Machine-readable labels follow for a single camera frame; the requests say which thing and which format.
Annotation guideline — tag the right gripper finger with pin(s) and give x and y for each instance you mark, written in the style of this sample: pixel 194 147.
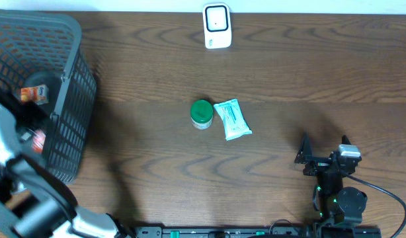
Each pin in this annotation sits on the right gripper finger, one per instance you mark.
pixel 304 155
pixel 345 140

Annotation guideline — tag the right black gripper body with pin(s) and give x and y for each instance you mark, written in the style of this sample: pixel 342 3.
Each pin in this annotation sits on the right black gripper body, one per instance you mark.
pixel 317 166

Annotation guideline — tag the teal wet wipes pack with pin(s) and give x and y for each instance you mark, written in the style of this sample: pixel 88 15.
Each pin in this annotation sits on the teal wet wipes pack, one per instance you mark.
pixel 234 123

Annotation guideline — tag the green lid jar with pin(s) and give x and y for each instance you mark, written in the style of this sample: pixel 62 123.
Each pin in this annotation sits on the green lid jar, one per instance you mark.
pixel 201 114

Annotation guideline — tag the red Top snack bag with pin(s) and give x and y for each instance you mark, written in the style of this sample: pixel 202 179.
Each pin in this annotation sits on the red Top snack bag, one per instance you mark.
pixel 38 141

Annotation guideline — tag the small orange snack packet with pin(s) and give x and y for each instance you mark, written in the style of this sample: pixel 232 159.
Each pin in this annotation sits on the small orange snack packet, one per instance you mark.
pixel 37 94

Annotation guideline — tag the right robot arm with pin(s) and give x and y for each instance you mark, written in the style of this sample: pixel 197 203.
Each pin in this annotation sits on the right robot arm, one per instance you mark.
pixel 340 208

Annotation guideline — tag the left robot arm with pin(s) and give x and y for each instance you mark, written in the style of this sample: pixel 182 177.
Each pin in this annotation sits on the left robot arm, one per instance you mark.
pixel 33 202

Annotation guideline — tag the white barcode scanner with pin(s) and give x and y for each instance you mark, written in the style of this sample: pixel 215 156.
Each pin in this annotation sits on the white barcode scanner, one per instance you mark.
pixel 217 26

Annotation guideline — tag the grey plastic shopping basket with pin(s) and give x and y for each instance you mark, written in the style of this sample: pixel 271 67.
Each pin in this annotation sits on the grey plastic shopping basket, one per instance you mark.
pixel 44 49

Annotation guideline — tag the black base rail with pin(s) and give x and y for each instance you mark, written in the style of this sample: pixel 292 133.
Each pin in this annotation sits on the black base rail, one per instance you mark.
pixel 256 232

